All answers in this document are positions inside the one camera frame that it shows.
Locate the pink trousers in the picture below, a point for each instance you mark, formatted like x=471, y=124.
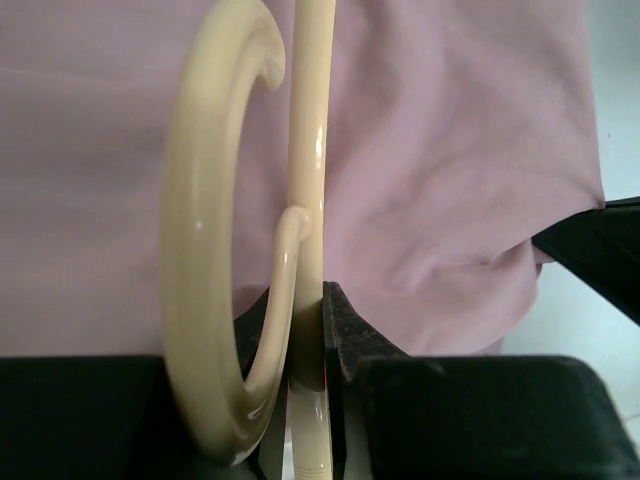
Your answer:
x=457, y=131

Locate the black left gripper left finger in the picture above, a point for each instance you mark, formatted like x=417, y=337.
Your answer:
x=104, y=417

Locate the beige wooden hanger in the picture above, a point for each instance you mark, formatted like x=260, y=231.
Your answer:
x=228, y=413

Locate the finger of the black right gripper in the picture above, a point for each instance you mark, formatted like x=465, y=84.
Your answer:
x=601, y=247

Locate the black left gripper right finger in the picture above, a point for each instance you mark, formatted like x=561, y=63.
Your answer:
x=394, y=416

